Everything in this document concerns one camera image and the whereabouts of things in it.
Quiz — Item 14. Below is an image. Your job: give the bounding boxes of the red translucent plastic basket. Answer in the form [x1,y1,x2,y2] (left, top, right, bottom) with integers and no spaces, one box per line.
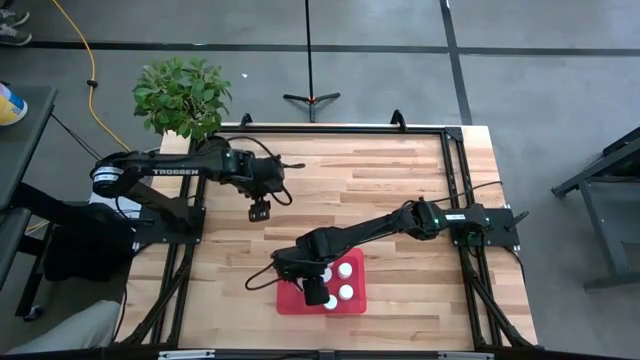
[275,247,368,317]

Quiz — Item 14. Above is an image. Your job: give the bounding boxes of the black tripod stand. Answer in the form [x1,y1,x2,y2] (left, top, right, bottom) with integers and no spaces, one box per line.
[282,0,342,124]

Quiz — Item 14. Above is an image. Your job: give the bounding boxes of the thin black floor cable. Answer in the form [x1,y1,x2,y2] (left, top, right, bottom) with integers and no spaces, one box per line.
[49,113,104,161]

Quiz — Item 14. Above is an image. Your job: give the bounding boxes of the silver metal bracket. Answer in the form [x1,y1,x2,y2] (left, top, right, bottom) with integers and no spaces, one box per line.
[157,349,216,360]
[437,351,495,360]

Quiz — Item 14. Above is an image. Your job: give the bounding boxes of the dark side table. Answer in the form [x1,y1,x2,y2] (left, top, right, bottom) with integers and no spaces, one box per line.
[0,85,59,211]

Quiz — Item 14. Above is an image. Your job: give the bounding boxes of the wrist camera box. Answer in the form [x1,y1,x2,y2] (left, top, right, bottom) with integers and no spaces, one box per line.
[303,276,332,308]
[248,198,273,223]

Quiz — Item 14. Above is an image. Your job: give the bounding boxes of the green leafy plant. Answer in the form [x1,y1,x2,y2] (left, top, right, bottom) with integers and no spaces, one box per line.
[131,55,234,141]

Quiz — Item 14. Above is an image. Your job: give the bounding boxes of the person's leg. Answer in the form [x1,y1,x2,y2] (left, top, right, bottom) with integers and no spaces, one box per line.
[4,299,124,355]

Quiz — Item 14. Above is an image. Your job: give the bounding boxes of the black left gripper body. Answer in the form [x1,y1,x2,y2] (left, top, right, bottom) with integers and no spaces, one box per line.
[243,149,287,200]

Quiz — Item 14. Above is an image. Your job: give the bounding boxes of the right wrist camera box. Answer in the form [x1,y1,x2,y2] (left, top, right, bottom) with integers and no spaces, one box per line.
[303,276,332,308]

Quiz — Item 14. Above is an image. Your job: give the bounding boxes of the person's shoe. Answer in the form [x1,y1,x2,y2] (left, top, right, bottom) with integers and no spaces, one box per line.
[0,23,34,47]
[0,7,31,29]

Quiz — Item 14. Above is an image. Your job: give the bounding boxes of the yellow blue white container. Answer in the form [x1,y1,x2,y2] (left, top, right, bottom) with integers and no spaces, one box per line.
[0,82,29,127]

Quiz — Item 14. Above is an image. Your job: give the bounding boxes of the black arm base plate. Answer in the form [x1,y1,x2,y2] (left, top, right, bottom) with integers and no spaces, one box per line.
[133,204,207,246]
[449,207,521,249]

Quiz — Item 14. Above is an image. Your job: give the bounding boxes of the grey metal table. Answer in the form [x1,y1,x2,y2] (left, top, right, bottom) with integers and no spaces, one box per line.
[551,127,640,291]

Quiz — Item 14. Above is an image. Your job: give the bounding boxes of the black bag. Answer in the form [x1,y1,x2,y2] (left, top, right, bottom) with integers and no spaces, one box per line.
[42,202,136,284]

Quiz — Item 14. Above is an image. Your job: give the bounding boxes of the black aluminium table frame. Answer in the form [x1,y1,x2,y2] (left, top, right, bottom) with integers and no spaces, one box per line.
[117,108,539,360]

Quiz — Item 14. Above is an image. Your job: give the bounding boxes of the white box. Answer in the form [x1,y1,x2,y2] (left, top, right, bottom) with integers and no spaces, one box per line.
[88,192,144,219]

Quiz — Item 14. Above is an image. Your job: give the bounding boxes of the yellow extension cable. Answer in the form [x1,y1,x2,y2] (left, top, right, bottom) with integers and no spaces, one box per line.
[51,0,132,154]

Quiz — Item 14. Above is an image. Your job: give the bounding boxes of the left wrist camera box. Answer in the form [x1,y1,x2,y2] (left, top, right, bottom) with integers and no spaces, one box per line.
[248,198,273,223]

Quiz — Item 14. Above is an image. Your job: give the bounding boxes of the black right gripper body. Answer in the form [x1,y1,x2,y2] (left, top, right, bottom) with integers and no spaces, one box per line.
[271,244,334,294]

